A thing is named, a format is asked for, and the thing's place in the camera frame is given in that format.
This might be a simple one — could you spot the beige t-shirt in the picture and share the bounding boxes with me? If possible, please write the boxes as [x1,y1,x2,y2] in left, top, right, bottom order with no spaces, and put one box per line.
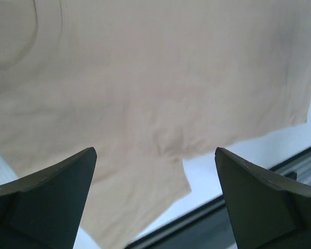
[0,1,311,248]

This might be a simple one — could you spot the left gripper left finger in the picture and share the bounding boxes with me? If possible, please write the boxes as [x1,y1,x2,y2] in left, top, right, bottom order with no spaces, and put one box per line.
[0,147,96,248]

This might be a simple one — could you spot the aluminium frame rail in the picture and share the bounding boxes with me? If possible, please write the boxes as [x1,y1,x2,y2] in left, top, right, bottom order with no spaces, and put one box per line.
[129,147,311,248]

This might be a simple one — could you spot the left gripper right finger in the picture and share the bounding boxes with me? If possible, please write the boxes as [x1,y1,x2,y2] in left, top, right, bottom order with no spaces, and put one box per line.
[215,148,311,249]

